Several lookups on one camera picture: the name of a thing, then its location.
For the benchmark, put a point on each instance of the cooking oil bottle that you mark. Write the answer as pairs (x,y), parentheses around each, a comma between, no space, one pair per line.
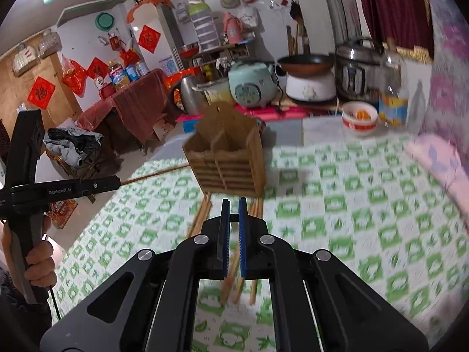
(117,75)

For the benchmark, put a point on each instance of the pink tray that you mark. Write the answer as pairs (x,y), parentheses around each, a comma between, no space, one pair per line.
(256,112)

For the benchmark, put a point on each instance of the clear glass bottle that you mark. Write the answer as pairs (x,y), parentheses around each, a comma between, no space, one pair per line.
(394,99)

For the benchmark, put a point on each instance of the green patterned tablecloth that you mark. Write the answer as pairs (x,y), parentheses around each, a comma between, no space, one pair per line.
(366,227)

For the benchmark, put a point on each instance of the dark red curtain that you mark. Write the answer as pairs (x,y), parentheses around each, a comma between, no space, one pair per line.
(392,7)

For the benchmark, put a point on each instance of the wooden wall board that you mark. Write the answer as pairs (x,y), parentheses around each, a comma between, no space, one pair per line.
(62,112)

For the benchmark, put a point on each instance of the bunch of wooden chopsticks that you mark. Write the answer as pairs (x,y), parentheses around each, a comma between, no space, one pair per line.
(199,215)

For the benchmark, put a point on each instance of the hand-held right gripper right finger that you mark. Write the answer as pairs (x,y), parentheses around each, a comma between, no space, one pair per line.
(242,242)

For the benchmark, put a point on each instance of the silver tin can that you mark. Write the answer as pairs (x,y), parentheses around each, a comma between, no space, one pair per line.
(143,68)

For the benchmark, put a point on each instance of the red gift bag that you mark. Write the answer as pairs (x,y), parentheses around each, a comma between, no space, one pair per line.
(172,80)

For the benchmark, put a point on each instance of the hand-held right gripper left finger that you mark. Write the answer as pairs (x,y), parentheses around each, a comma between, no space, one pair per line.
(226,242)

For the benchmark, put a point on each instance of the wooden chair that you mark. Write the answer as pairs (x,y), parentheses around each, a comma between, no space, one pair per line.
(95,170)

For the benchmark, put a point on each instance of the pile of dark clothes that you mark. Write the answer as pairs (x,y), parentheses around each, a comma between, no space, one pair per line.
(73,143)

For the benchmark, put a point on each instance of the orange cloth cover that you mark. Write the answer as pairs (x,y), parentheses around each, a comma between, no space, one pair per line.
(150,3)

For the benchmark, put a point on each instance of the black ladle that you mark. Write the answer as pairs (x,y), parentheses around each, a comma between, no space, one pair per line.
(295,11)

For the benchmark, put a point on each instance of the red plastic bag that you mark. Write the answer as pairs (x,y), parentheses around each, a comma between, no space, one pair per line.
(73,77)

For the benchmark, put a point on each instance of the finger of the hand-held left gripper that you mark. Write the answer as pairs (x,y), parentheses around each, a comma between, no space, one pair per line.
(102,185)

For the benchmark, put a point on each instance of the stainless steel kettle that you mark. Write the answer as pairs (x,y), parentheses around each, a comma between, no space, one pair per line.
(190,95)

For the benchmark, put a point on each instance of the orange fruit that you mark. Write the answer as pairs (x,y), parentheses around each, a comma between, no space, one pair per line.
(362,114)

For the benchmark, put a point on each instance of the purple floral wall cloth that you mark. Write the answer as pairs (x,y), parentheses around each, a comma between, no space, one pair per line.
(450,62)

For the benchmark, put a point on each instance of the red basin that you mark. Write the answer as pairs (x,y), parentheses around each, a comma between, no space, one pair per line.
(188,49)

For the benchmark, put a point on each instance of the blue label tin can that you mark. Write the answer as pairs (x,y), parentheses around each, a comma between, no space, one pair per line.
(132,73)

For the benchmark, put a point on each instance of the clear hanging bag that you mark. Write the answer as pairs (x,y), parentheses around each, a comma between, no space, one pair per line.
(25,60)
(48,44)

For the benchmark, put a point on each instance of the wooden shelf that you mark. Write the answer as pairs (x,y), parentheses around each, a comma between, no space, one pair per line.
(216,53)

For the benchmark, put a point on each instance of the red and white bowl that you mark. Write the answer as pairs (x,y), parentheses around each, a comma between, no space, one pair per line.
(359,124)

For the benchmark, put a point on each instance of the blue mat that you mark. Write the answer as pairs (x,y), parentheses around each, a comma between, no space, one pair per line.
(190,125)

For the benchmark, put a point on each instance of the dark frying pan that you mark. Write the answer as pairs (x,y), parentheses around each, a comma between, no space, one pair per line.
(306,63)

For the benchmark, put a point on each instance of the red cloth covered table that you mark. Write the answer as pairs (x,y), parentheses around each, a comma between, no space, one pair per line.
(135,106)

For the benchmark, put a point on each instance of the wooden chopstick holder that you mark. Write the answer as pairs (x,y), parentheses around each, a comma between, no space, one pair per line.
(227,154)

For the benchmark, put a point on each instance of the long wooden chopstick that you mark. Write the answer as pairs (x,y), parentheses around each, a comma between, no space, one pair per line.
(154,175)

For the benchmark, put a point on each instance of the light green rice cooker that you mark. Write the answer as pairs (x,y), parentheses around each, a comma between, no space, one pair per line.
(252,84)

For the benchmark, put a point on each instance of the white printed cloth bag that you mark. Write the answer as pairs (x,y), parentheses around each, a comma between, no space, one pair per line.
(249,22)

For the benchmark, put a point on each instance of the cardboard box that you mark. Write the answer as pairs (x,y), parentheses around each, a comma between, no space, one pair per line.
(164,127)

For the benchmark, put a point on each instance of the red gift box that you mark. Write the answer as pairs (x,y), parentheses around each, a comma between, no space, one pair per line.
(62,214)

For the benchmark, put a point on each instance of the leaning wooden sticks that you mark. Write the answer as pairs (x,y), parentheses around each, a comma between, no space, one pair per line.
(296,40)

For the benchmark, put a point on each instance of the pink thermos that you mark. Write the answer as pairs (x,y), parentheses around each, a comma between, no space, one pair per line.
(232,29)

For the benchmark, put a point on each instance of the white electric cooker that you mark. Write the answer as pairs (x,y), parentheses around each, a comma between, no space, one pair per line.
(311,86)

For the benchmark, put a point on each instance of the green round basin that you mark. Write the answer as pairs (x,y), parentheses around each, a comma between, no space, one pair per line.
(104,22)

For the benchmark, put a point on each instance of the stacked steamer with green lid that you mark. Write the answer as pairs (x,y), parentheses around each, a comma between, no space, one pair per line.
(203,25)

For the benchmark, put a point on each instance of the red hanging ornament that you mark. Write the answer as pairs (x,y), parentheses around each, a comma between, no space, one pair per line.
(114,41)

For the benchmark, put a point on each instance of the red diamond paper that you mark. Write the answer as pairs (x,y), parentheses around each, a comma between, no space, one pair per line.
(97,68)
(149,39)
(41,92)

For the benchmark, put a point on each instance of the pink floral pillow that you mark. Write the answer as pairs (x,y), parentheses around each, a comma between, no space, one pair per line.
(439,161)

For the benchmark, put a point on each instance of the person's left hand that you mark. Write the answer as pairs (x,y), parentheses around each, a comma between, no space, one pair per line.
(40,264)

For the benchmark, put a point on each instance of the white refrigerator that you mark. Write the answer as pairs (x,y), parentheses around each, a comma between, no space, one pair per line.
(166,33)

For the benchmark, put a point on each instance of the grey sheer curtain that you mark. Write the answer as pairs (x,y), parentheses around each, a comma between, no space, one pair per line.
(340,3)

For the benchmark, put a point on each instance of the blue and white poster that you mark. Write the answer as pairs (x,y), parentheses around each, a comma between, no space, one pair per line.
(170,66)

